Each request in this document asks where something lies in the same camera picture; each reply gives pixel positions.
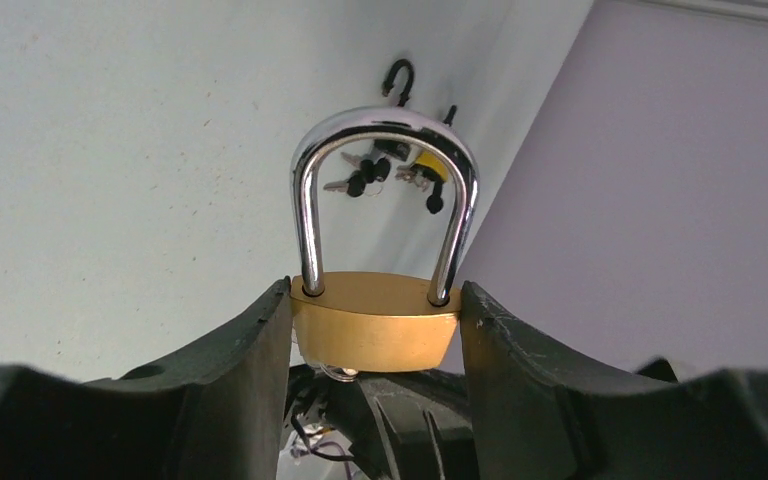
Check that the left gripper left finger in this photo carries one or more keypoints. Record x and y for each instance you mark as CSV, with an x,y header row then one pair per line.
x,y
213,409

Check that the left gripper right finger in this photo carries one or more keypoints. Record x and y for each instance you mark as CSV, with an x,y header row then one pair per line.
x,y
542,410

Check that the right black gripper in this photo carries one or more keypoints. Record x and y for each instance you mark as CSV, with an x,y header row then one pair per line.
x,y
390,426

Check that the brass padlock long shackle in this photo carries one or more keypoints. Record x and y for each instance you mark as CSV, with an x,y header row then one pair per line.
x,y
375,321

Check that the black headed key bunch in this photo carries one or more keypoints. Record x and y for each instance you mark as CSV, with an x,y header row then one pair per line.
x,y
366,171

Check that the silver key bunch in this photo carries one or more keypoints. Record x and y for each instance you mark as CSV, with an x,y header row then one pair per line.
x,y
414,175

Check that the yellow padlock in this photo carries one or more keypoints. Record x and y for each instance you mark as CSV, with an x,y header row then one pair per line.
x,y
431,167

